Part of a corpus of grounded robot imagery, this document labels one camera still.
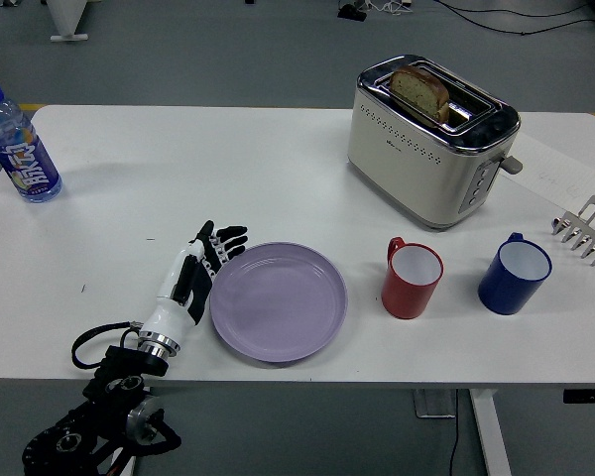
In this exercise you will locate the black table control panel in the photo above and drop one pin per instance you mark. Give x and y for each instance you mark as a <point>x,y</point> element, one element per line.
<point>587,396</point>

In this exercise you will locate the white paper sheet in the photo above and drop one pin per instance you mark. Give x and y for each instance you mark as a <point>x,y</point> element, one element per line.
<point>550,163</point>

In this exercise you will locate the black device on floor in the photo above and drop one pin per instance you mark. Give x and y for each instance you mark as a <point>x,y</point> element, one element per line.
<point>352,12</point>

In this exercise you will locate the brown bread slice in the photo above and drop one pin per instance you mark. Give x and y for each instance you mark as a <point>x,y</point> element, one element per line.
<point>419,94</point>

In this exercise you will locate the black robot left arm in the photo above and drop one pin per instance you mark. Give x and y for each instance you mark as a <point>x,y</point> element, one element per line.
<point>119,392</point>

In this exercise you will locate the blue mug white inside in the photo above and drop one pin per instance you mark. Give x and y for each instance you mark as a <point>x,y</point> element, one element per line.
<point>511,285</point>

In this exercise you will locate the blue labelled drink bottle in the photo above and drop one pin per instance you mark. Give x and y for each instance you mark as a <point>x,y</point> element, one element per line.
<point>27,158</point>

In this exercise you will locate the white stand base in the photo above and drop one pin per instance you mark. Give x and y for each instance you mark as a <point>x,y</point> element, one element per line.
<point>67,22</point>

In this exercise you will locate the purple round plate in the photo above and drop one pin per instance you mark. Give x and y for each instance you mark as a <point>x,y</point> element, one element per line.
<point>277,302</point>

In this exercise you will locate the grey metal floor plate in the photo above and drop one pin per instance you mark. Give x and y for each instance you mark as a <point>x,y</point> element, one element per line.
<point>434,402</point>

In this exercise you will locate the red mug white inside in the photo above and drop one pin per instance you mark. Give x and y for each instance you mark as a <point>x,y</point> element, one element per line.
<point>406,292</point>

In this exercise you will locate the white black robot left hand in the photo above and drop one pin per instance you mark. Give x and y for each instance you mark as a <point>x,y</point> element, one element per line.
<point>173,307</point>

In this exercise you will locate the silver metal toast rack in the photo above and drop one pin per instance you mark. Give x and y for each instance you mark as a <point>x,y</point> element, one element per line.
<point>587,233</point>

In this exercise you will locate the cream silver toaster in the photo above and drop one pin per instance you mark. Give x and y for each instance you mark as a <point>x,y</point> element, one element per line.
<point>416,173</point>

